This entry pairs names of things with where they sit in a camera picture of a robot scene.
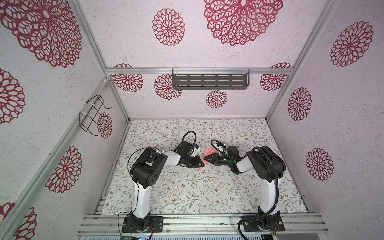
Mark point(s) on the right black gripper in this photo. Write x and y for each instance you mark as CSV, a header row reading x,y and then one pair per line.
x,y
215,159

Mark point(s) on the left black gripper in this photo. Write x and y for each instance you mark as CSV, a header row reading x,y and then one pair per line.
x,y
196,161

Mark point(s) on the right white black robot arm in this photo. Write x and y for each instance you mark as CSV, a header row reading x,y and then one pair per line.
x,y
266,163

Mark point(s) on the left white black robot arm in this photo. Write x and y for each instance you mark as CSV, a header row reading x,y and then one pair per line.
x,y
147,169

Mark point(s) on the right wrist camera with cable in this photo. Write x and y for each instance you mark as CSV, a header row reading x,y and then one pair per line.
x,y
230,153

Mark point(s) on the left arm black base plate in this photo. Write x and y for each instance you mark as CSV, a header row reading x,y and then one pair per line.
x,y
149,224

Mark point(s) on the dark grey slotted wall shelf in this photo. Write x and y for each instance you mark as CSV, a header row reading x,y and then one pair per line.
x,y
209,81

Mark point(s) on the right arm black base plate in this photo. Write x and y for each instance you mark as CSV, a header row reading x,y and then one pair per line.
x,y
270,223

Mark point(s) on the black wire wall rack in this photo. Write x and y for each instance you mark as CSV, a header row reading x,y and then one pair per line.
x,y
96,121

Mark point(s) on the aluminium front rail base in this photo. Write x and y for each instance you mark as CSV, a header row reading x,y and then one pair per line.
x,y
199,224

